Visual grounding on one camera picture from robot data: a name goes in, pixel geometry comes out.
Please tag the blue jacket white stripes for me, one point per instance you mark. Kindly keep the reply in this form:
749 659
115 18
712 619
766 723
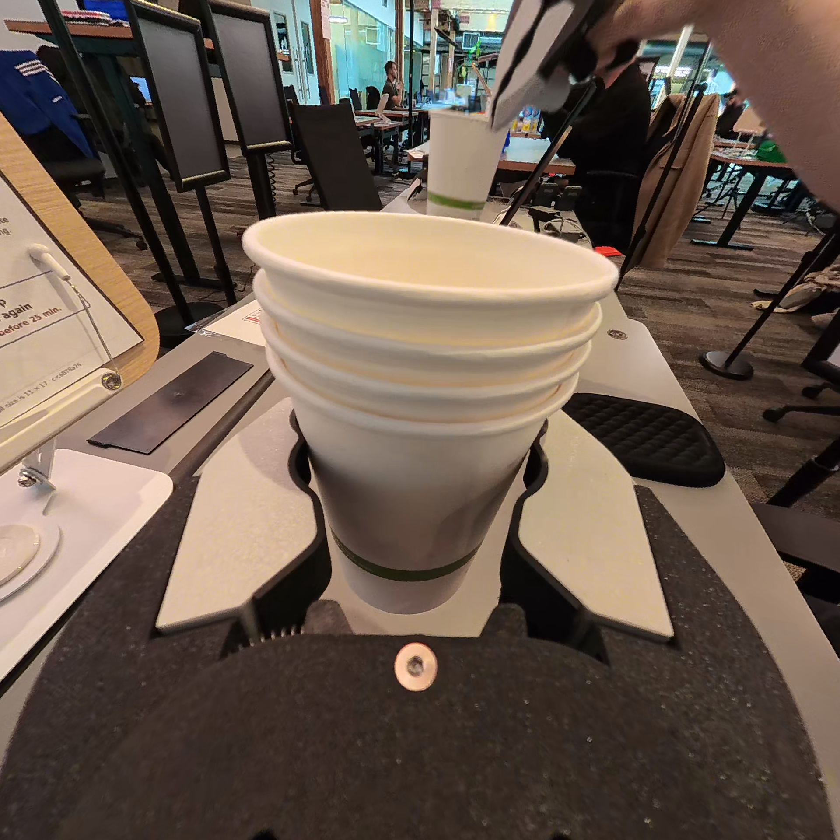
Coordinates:
39 98

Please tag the idle black white gripper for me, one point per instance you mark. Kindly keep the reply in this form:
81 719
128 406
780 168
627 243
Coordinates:
417 190

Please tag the black flat plate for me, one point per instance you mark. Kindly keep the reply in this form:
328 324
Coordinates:
170 400

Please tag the person's right forearm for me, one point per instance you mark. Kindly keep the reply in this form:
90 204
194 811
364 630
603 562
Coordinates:
787 98

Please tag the person's right hand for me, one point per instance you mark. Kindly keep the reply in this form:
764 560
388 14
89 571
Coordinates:
656 19

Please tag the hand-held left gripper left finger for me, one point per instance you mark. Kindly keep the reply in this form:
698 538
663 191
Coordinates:
236 531

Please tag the tan jacket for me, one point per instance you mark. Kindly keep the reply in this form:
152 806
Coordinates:
682 177

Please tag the laminated paper sheet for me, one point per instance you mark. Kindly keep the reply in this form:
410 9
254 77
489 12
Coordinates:
223 321

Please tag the black wrist rest pad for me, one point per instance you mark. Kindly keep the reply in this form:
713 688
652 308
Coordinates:
649 439

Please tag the black floor lamp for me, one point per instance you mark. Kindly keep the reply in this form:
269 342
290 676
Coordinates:
725 364

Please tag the green box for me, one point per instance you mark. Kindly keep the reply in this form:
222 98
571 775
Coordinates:
769 149

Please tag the black framed sign easel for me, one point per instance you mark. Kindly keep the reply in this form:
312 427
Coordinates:
246 79
177 98

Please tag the small red object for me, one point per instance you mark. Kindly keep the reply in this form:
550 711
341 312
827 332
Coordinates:
607 251

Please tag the white stand base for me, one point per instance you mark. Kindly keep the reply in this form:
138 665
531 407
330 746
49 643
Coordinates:
98 512

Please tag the wooden instruction board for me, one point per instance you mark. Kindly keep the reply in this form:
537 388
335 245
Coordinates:
65 295

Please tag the beige cloth heap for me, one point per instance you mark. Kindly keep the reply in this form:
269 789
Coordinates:
807 289

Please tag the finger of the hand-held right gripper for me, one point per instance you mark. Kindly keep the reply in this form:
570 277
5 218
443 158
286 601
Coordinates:
508 65
561 59

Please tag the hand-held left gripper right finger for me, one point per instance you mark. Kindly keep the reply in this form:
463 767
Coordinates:
590 538

